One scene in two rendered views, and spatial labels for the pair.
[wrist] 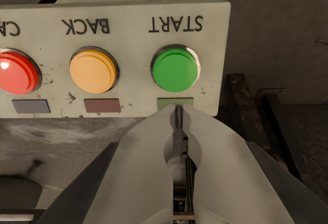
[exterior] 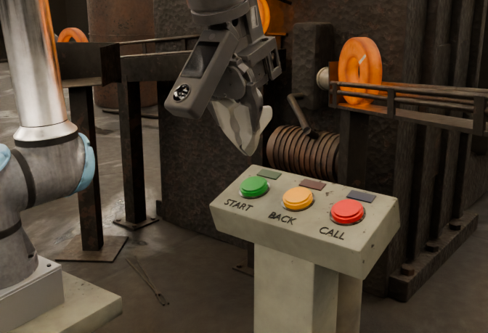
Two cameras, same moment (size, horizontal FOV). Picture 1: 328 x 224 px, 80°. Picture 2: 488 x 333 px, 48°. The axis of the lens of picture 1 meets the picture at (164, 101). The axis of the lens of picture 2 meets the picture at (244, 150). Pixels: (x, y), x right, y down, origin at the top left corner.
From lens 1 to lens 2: 66 cm
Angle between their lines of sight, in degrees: 44
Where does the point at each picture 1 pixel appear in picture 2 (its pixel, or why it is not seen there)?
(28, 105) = (361, 196)
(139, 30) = (257, 208)
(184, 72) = (248, 182)
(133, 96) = (289, 183)
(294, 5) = not seen: outside the picture
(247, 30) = not seen: outside the picture
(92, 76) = (297, 194)
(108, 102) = (306, 184)
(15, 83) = (347, 203)
